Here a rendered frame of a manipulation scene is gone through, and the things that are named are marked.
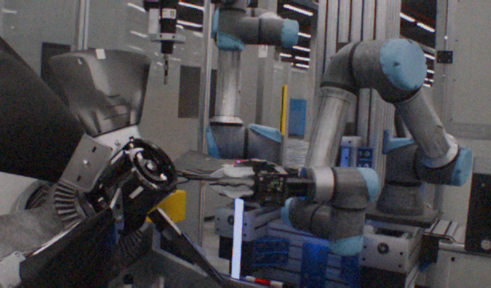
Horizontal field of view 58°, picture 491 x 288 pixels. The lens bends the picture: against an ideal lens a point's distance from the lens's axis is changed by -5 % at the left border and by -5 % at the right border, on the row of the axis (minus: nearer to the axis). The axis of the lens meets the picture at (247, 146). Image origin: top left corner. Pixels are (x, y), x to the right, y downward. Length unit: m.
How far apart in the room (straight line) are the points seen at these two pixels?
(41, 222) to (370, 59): 0.76
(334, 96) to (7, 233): 0.77
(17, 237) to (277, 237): 0.98
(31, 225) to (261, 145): 0.96
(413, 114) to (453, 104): 1.35
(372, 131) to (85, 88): 1.01
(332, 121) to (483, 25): 1.57
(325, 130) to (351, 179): 0.17
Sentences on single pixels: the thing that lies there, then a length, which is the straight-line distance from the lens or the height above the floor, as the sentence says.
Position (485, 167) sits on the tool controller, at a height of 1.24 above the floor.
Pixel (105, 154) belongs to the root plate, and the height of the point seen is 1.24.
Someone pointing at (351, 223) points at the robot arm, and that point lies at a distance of 1.03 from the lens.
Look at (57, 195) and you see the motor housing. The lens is 0.89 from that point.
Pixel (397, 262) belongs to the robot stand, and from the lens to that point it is 1.35.
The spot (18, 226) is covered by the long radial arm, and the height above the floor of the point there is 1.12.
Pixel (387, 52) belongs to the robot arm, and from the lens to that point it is 1.08.
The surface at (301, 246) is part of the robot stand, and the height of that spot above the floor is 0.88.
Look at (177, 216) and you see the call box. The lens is 1.40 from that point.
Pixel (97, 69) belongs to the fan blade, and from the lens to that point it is 1.04.
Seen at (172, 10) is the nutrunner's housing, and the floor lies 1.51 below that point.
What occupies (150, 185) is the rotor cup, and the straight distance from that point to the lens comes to 0.79.
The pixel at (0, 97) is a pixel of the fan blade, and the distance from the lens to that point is 0.79.
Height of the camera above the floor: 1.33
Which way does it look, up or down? 5 degrees down
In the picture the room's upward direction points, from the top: 3 degrees clockwise
